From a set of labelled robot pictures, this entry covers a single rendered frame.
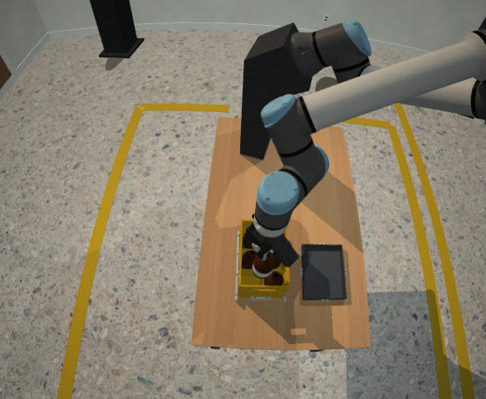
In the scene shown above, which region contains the yellow box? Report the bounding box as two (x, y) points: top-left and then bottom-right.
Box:
(238, 224), (290, 298)

